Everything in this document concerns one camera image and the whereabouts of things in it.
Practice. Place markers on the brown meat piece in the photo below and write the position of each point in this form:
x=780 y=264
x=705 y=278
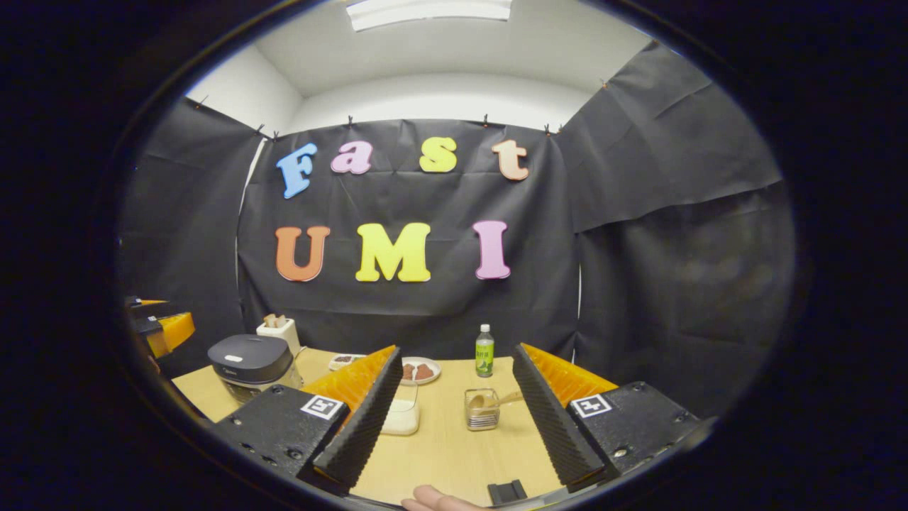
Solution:
x=409 y=372
x=424 y=372

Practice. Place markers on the small white dish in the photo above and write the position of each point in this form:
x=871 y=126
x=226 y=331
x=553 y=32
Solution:
x=344 y=362

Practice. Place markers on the clear chopstick holder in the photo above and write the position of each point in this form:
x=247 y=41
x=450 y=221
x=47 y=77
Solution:
x=482 y=422

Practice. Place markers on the clear rice container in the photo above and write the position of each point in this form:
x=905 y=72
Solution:
x=403 y=422

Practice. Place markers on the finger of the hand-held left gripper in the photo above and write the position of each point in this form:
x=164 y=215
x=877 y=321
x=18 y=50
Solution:
x=150 y=304
x=174 y=332

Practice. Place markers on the dark grey rice cooker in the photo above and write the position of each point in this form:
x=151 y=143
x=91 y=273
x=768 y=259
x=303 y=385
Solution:
x=248 y=355

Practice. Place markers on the large ceiling light panel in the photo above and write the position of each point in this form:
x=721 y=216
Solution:
x=425 y=11

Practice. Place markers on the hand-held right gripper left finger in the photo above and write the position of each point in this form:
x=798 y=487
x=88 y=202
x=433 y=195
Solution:
x=362 y=426

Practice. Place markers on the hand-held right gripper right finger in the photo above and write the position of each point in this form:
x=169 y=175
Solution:
x=553 y=426

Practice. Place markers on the green drink bottle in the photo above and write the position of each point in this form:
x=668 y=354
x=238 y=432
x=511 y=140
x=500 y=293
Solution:
x=484 y=358

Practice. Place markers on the round white plate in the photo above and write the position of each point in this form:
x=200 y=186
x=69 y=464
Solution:
x=437 y=370

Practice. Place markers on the black backdrop cloth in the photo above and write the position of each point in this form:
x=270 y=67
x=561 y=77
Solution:
x=638 y=284

